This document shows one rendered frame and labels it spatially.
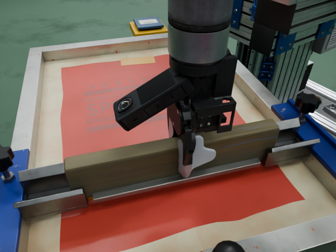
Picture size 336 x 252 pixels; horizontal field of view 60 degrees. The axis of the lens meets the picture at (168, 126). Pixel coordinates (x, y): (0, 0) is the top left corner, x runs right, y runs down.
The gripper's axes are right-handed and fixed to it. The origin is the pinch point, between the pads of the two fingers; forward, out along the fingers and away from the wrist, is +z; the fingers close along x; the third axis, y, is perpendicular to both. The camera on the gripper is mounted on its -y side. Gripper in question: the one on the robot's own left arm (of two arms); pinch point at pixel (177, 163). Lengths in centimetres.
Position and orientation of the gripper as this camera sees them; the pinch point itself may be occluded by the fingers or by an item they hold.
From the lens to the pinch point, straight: 50.6
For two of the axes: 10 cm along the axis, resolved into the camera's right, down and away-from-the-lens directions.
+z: 0.0, 7.7, 6.4
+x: -2.7, -6.2, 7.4
